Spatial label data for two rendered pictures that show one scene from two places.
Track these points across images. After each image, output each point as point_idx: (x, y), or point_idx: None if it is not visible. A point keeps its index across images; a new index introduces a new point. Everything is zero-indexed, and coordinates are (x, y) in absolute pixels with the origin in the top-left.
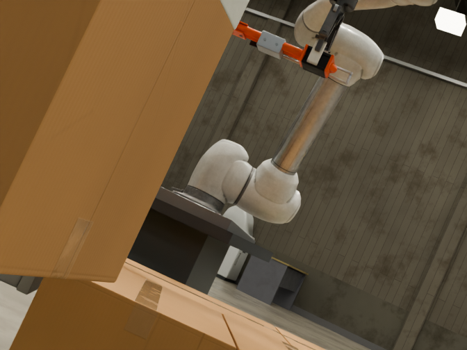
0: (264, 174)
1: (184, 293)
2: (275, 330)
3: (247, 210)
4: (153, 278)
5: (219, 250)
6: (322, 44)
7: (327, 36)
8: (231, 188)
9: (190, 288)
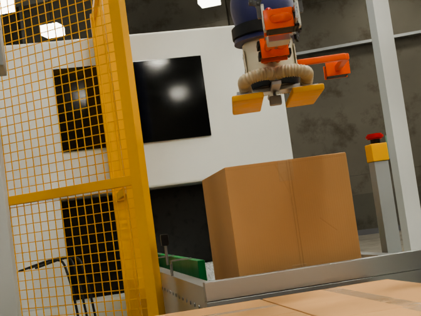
0: None
1: (317, 302)
2: (418, 303)
3: None
4: (316, 298)
5: None
6: (256, 10)
7: (250, 2)
8: None
9: (413, 288)
